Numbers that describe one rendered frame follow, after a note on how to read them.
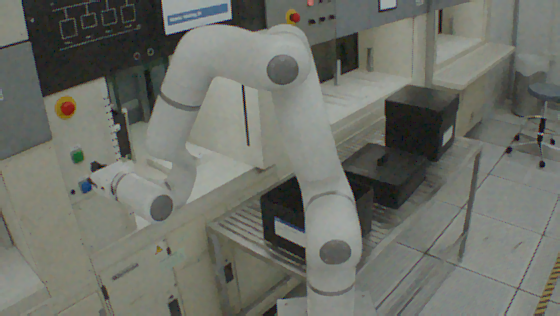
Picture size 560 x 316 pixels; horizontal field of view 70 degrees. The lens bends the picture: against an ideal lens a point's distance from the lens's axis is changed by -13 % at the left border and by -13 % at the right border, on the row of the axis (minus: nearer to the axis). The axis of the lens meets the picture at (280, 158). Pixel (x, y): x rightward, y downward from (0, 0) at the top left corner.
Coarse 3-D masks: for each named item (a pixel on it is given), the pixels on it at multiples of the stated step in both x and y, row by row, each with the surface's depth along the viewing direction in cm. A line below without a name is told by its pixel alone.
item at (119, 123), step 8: (112, 104) 183; (112, 112) 184; (120, 112) 179; (120, 120) 177; (120, 128) 178; (120, 136) 179; (128, 136) 182; (120, 144) 180; (128, 144) 183; (120, 152) 181; (128, 152) 184
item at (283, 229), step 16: (272, 192) 155; (288, 192) 161; (352, 192) 158; (368, 192) 148; (272, 208) 147; (288, 208) 164; (368, 208) 151; (272, 224) 151; (288, 224) 145; (304, 224) 139; (368, 224) 155; (272, 240) 154; (288, 240) 148; (304, 240) 142; (304, 256) 145
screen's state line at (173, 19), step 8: (200, 8) 143; (208, 8) 145; (216, 8) 147; (224, 8) 150; (168, 16) 134; (176, 16) 136; (184, 16) 139; (192, 16) 141; (200, 16) 143; (208, 16) 146; (168, 24) 135
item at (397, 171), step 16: (368, 144) 198; (352, 160) 185; (368, 160) 184; (384, 160) 182; (400, 160) 182; (416, 160) 182; (352, 176) 177; (368, 176) 173; (384, 176) 172; (400, 176) 171; (416, 176) 178; (384, 192) 170; (400, 192) 167
